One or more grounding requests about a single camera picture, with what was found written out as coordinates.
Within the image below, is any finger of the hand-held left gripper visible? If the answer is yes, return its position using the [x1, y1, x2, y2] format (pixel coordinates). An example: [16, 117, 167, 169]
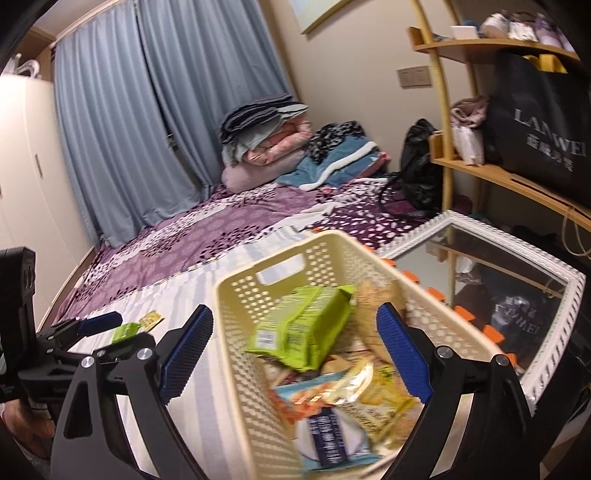
[39, 311, 124, 344]
[92, 335, 157, 365]

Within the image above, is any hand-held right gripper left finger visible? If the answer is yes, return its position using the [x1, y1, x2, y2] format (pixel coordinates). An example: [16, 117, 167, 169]
[50, 304, 215, 480]

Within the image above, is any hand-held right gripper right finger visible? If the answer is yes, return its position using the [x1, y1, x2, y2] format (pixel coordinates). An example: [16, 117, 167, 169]
[375, 302, 539, 480]

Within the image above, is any small green packet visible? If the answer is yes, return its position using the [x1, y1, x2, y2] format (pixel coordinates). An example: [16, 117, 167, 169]
[111, 322, 145, 343]

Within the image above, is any green and tan snack bag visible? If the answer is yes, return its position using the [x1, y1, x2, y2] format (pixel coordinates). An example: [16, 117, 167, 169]
[355, 279, 407, 365]

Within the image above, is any cream plastic basket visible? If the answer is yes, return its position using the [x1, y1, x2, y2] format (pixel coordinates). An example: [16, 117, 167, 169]
[215, 229, 522, 480]

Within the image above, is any yellow clear snack packet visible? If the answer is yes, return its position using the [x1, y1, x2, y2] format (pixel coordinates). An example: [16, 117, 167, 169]
[332, 360, 416, 444]

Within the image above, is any lime green snack packet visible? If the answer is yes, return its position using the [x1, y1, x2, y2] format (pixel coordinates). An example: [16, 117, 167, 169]
[245, 285, 357, 372]

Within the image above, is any light blue snack bag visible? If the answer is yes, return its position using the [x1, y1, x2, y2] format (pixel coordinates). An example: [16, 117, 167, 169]
[295, 406, 384, 474]

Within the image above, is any person's left hand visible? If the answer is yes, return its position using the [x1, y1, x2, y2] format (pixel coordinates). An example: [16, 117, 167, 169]
[0, 399, 56, 439]

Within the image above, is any row of orange blocks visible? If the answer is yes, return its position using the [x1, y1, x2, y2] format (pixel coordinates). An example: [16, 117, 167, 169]
[385, 258, 518, 367]

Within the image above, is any purple floral blanket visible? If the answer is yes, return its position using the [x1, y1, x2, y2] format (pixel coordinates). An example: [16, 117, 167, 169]
[53, 178, 435, 324]

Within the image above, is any white wardrobe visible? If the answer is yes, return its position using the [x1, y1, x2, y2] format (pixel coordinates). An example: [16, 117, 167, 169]
[0, 74, 100, 324]

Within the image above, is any white framed glass table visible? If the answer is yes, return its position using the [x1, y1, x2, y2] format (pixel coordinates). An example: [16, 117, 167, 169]
[376, 210, 587, 418]

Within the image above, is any black leather bag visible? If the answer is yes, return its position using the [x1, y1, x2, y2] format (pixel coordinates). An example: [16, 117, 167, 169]
[379, 119, 444, 217]

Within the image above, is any blue fleece blanket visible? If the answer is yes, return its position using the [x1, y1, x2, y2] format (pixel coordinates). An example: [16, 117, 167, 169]
[277, 134, 391, 190]

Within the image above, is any blue curtain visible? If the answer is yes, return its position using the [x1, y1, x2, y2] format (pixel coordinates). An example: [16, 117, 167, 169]
[53, 0, 301, 247]

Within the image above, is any white packet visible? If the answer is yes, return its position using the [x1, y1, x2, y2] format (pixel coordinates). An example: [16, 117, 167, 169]
[451, 124, 485, 166]

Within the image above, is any black patterned cloth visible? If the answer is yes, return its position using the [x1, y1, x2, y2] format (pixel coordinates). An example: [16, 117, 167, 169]
[307, 121, 368, 162]

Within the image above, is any white plastic bag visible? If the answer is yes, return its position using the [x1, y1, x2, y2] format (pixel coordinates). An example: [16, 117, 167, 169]
[7, 53, 42, 79]

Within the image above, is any pink cloth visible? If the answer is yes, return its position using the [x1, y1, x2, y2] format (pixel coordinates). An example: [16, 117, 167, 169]
[450, 96, 489, 127]

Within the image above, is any black shopping bag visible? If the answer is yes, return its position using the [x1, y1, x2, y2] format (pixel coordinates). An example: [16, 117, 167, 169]
[482, 50, 591, 208]

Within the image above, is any wooden shelf rack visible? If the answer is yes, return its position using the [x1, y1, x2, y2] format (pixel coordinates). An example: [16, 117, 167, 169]
[406, 0, 591, 259]

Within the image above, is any wall switch plate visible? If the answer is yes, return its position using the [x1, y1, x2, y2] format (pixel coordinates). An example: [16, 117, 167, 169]
[397, 65, 432, 89]

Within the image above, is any framed wall picture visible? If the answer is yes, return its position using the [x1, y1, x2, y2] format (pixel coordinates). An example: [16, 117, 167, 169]
[298, 0, 356, 35]

